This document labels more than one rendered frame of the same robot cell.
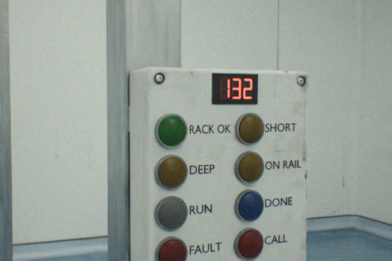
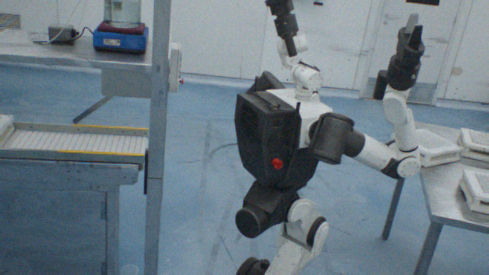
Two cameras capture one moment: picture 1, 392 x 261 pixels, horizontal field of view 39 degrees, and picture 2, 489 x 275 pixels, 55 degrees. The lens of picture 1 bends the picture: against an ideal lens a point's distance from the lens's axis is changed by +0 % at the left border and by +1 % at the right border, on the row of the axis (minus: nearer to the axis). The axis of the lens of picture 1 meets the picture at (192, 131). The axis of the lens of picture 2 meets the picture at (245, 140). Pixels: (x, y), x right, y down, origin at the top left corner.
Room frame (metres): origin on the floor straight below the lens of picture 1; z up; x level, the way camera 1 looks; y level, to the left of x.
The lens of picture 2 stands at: (-0.68, 2.47, 1.72)
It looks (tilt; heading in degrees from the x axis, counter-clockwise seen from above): 24 degrees down; 286
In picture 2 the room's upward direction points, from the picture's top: 7 degrees clockwise
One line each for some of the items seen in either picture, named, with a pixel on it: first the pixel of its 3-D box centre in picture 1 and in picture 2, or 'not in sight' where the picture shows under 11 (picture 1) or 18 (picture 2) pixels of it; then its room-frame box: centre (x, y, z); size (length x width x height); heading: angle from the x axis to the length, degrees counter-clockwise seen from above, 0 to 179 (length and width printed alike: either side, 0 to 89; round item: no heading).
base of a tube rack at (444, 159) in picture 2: not in sight; (423, 150); (-0.92, 0.13, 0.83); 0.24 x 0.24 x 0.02; 49
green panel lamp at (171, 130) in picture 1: (172, 130); not in sight; (0.48, 0.02, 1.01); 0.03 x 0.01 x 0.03; 116
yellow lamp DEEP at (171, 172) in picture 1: (172, 172); not in sight; (0.48, 0.02, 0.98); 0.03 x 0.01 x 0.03; 116
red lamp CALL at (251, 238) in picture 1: (250, 244); not in sight; (0.52, -0.05, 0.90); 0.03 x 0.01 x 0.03; 116
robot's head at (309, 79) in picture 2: not in sight; (306, 80); (-0.41, 0.89, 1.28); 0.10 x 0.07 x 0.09; 138
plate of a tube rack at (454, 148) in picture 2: not in sight; (425, 142); (-0.92, 0.13, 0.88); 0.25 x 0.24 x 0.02; 49
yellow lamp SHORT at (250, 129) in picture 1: (250, 128); not in sight; (0.52, -0.05, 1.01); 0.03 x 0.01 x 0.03; 116
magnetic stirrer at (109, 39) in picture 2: not in sight; (122, 35); (0.38, 0.80, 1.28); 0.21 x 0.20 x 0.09; 116
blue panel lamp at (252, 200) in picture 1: (250, 206); not in sight; (0.52, -0.05, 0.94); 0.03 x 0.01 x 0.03; 116
